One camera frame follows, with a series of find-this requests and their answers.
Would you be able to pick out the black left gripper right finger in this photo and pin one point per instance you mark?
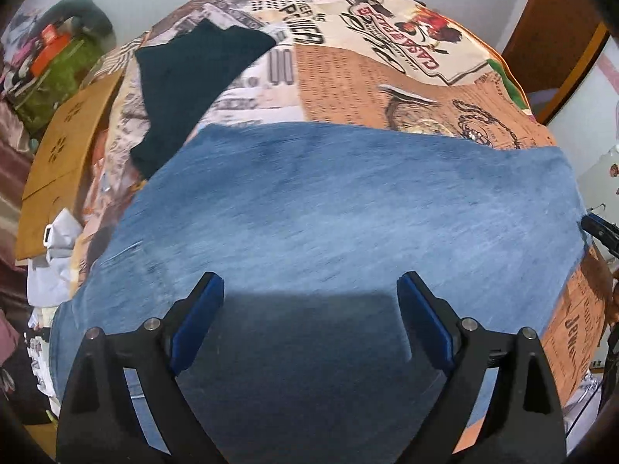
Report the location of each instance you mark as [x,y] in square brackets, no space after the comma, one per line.
[499,403]

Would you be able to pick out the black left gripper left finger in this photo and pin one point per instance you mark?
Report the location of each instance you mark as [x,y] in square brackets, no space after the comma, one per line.
[98,422]

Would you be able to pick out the blue denim jeans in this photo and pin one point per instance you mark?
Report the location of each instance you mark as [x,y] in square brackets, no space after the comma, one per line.
[310,226]

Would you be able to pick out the white suitcase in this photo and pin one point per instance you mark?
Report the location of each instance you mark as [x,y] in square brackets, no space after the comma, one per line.
[599,186]

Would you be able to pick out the white paper pile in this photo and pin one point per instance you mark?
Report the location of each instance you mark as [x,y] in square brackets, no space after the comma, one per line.
[48,275]

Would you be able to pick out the brown wooden door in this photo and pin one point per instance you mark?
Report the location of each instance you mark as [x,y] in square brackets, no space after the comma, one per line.
[553,47]

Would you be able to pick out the newspaper print bed blanket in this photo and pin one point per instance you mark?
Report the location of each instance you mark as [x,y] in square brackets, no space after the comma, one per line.
[390,65]

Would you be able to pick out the dark navy folded garment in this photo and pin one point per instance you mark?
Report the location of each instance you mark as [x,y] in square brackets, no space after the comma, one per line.
[181,79]

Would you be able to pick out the orange box on pile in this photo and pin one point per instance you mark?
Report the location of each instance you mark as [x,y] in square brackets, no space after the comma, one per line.
[53,43]

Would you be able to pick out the grey neck pillow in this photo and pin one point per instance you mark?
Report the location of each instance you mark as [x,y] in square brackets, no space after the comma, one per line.
[86,18]

